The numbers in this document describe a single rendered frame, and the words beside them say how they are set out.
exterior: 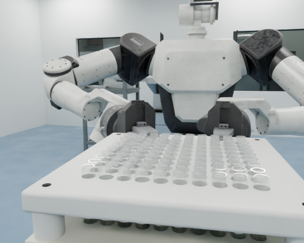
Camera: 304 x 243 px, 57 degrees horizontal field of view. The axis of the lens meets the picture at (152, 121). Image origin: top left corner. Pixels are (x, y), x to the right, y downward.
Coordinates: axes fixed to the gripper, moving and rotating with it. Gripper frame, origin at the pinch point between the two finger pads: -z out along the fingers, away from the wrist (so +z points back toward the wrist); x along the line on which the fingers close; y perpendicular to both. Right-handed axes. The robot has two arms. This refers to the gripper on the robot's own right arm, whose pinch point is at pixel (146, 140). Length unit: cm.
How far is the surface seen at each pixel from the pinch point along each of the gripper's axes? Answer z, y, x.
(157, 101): 269, -111, 16
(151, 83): 266, -103, -6
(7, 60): 580, 77, -47
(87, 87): 385, -47, 2
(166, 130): 240, -111, 45
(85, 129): 381, -41, 63
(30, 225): 186, 30, 104
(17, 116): 593, 67, 66
